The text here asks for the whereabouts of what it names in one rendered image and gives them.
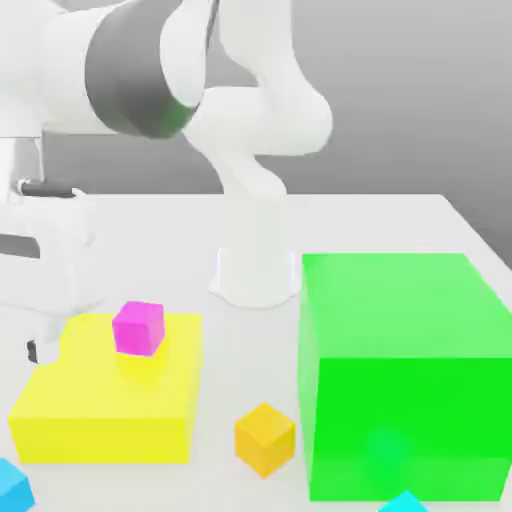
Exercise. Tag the large yellow box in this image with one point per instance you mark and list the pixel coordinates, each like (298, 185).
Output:
(104, 400)

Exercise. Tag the small orange cube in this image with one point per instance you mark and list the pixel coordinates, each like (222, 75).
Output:
(264, 438)

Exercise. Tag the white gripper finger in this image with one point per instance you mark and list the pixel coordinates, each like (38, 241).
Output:
(48, 344)

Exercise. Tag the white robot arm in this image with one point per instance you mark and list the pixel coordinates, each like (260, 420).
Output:
(256, 160)

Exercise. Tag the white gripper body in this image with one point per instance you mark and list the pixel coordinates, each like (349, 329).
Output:
(60, 256)

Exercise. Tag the small cyan cube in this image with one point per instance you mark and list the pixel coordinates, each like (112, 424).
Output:
(404, 504)

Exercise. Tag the small magenta cube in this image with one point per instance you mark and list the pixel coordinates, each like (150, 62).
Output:
(138, 330)

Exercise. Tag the large green box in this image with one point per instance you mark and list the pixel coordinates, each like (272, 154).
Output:
(400, 400)

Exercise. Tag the small blue cube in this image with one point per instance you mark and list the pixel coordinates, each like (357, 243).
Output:
(14, 488)

